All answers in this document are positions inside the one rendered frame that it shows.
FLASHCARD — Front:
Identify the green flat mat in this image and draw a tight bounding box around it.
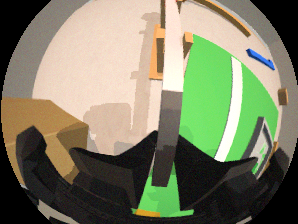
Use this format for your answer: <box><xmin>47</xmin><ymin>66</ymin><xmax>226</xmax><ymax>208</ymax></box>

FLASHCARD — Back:
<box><xmin>138</xmin><ymin>34</ymin><xmax>278</xmax><ymax>217</ymax></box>

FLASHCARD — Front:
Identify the blue l-shaped block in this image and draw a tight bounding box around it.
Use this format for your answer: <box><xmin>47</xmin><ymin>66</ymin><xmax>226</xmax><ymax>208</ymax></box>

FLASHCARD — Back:
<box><xmin>246</xmin><ymin>48</ymin><xmax>275</xmax><ymax>71</ymax></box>

